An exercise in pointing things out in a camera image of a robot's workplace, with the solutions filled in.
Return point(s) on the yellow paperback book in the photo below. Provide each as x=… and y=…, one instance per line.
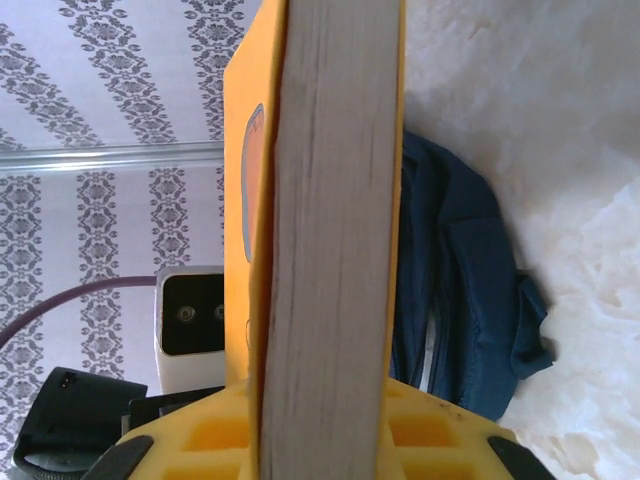
x=330, y=200

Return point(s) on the navy blue backpack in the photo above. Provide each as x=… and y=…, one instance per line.
x=465, y=260

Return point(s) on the aluminium frame post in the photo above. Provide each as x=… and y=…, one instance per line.
x=100, y=156

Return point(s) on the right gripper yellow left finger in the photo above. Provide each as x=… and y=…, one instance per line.
x=210, y=440

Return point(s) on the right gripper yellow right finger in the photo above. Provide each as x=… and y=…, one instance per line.
x=430, y=440

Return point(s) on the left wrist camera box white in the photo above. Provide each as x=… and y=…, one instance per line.
x=190, y=310

